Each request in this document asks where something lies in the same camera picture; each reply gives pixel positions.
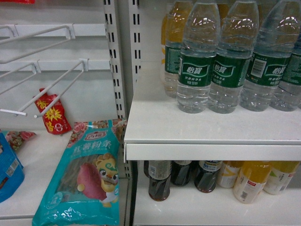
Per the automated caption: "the yellow drink bottle behind water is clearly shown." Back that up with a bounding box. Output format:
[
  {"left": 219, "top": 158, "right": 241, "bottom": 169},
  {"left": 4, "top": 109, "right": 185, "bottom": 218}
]
[{"left": 160, "top": 0, "right": 192, "bottom": 98}]

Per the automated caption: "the clear water bottle green label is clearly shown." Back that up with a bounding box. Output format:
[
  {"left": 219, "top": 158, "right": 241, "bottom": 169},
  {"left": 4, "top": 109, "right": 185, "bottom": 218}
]
[
  {"left": 176, "top": 0, "right": 220, "bottom": 113},
  {"left": 239, "top": 0, "right": 301, "bottom": 112},
  {"left": 207, "top": 0, "right": 259, "bottom": 114},
  {"left": 270, "top": 34, "right": 301, "bottom": 112}
]

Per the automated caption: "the white slotted shelf upright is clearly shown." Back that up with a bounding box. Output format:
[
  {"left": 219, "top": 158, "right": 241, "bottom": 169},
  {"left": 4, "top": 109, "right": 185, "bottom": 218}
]
[{"left": 103, "top": 0, "right": 132, "bottom": 179}]

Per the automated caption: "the dark tea bottle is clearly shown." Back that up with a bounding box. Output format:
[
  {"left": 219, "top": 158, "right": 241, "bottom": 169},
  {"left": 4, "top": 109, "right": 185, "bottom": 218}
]
[
  {"left": 171, "top": 160, "right": 192, "bottom": 186},
  {"left": 194, "top": 160, "right": 222, "bottom": 193},
  {"left": 144, "top": 160, "right": 172, "bottom": 202}
]

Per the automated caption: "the red sauce pouch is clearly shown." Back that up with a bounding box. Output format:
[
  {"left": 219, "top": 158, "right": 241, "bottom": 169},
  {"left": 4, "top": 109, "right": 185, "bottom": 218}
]
[{"left": 34, "top": 92, "right": 71, "bottom": 135}]

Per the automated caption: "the yellow drink bottle white label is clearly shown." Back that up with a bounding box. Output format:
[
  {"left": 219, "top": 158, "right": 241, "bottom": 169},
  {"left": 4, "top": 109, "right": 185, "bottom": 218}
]
[
  {"left": 233, "top": 161, "right": 272, "bottom": 204},
  {"left": 263, "top": 161, "right": 300, "bottom": 195},
  {"left": 217, "top": 161, "right": 244, "bottom": 188}
]

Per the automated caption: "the teal noodle snack bag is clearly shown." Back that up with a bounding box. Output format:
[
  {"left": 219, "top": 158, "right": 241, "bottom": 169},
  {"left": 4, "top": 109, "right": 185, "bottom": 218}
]
[{"left": 32, "top": 120, "right": 119, "bottom": 226}]

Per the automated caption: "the floral snack bag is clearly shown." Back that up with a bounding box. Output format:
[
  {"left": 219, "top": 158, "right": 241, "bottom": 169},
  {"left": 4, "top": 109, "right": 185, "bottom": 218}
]
[{"left": 3, "top": 130, "right": 36, "bottom": 151}]

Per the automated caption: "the blue snack bag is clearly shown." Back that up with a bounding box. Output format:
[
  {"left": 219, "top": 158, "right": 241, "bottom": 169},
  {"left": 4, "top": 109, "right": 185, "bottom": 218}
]
[{"left": 0, "top": 132, "right": 24, "bottom": 202}]

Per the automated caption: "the white wire display hook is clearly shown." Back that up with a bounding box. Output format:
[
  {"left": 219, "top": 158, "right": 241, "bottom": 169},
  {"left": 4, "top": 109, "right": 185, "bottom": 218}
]
[
  {"left": 0, "top": 58, "right": 89, "bottom": 118},
  {"left": 0, "top": 25, "right": 75, "bottom": 64}
]

